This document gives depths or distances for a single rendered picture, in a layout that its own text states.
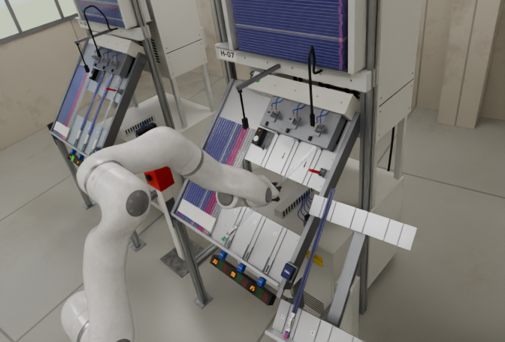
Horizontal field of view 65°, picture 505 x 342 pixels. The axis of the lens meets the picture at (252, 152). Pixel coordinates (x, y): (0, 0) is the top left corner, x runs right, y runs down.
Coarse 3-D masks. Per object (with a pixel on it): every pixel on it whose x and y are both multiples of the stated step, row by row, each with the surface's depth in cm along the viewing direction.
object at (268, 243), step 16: (240, 208) 167; (224, 224) 169; (256, 224) 160; (272, 224) 156; (240, 240) 162; (256, 240) 158; (272, 240) 154; (288, 240) 150; (240, 256) 160; (256, 256) 156; (272, 256) 152; (288, 256) 148; (272, 272) 150
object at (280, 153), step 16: (256, 96) 179; (224, 112) 188; (240, 112) 182; (256, 112) 176; (256, 128) 174; (272, 144) 167; (288, 144) 162; (304, 144) 158; (336, 144) 150; (256, 160) 169; (272, 160) 164; (288, 160) 160; (320, 160) 152; (304, 176) 154
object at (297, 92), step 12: (252, 84) 172; (264, 84) 168; (276, 84) 164; (288, 84) 160; (300, 84) 157; (276, 96) 165; (288, 96) 159; (300, 96) 155; (324, 96) 149; (336, 96) 146; (348, 96) 143; (324, 108) 148; (336, 108) 145; (348, 108) 143; (360, 108) 150; (348, 120) 149
